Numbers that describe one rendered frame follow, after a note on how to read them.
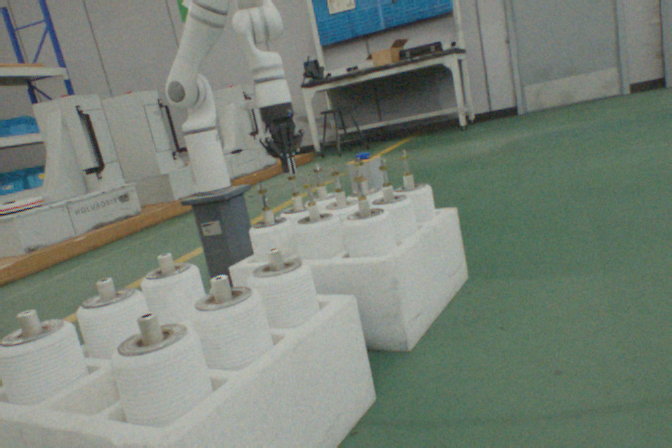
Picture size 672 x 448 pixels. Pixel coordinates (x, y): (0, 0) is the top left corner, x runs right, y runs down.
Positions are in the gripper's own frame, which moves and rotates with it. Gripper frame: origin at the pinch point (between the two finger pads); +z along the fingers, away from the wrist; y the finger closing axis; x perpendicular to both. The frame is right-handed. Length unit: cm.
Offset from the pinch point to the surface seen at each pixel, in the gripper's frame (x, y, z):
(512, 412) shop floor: -58, -25, 35
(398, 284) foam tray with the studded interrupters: -34.2, -13.2, 22.3
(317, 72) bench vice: 293, 364, -47
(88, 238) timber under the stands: 194, 42, 30
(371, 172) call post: -3.2, 26.5, 7.5
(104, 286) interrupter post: -10, -54, 8
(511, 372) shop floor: -54, -15, 35
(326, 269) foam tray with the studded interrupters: -20.2, -16.3, 18.8
